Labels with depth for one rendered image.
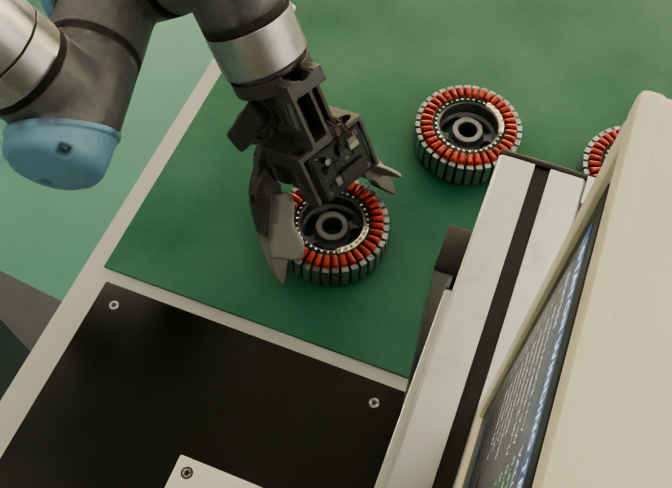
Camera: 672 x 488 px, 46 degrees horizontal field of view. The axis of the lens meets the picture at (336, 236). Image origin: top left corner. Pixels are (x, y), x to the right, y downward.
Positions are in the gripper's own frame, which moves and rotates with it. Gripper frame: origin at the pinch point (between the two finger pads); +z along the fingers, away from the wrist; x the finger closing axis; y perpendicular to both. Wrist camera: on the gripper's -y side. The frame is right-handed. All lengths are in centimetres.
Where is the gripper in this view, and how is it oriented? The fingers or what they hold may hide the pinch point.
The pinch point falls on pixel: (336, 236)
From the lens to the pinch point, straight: 78.5
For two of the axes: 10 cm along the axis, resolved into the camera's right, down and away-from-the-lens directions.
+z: 3.4, 7.5, 5.7
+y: 5.9, 2.9, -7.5
